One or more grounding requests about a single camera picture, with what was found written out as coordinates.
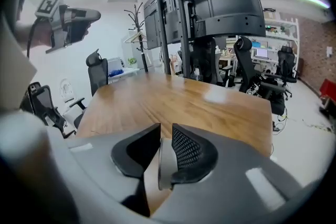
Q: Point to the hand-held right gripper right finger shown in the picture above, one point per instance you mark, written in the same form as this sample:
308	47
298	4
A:
223	170

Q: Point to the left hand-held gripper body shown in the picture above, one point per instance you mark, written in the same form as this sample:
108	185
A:
56	23

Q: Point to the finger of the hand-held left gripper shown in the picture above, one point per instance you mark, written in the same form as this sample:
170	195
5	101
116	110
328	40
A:
78	32
90	14

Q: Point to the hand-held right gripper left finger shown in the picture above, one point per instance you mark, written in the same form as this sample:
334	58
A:
105	154

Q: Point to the person's left forearm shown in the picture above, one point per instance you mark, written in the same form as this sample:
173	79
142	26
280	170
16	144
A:
29	34

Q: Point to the black mesh office chair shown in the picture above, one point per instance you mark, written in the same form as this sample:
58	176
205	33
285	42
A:
97	73
44	102

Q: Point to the white plastic box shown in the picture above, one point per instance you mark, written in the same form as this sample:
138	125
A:
115	64

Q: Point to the white clothes hanger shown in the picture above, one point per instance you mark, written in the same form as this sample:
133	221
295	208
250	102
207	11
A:
135	36

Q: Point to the blue cloth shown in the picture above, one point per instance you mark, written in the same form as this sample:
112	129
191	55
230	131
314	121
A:
115	73

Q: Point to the white round plastic appliance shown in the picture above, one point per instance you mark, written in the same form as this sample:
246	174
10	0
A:
65	89

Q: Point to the black coat rack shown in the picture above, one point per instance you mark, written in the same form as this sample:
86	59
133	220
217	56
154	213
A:
141	47

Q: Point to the green potted plant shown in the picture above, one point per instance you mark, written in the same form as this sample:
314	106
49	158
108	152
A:
132	61

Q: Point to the white side table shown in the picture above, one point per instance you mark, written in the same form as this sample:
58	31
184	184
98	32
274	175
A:
128	72

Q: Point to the black display stand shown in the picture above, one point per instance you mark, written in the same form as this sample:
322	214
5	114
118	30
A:
165	55

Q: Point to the black office chair white tag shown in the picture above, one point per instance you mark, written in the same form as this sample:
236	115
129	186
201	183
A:
246	65

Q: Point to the laptop screen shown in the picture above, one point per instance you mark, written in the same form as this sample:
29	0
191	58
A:
261	53

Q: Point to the red box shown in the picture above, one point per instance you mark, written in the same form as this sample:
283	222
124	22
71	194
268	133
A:
329	89

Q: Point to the white shelf rack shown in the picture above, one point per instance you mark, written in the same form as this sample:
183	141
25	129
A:
281	22

